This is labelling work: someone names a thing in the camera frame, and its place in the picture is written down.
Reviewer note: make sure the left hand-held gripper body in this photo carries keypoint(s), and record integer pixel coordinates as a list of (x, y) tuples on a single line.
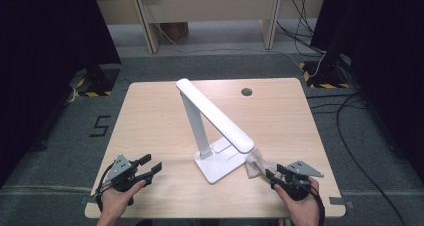
[(120, 169)]

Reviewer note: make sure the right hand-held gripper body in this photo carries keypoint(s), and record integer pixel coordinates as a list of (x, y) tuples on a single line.
[(298, 186)]

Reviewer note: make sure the beige cloth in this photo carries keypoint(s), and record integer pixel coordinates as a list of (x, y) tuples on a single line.
[(255, 162)]

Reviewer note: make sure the white desk lamp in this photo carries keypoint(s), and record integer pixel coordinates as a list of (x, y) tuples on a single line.
[(213, 112)]

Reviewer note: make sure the person's right hand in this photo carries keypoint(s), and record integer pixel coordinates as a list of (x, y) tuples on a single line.
[(305, 212)]

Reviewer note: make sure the person's left hand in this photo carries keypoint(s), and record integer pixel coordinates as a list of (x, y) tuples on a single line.
[(113, 202)]

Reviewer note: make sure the grey tape piece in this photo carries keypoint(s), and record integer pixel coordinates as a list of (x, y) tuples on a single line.
[(88, 199), (336, 201)]

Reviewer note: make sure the black stand base hazard tape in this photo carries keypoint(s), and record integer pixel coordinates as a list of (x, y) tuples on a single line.
[(325, 74), (100, 79)]

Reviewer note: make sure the brown cardboard box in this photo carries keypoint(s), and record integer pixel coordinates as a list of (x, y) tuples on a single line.
[(175, 31)]

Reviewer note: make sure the black curtain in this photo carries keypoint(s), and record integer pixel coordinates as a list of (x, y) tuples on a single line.
[(40, 52), (393, 52)]

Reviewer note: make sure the beige background desk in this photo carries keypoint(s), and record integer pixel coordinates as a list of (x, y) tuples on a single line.
[(206, 6)]

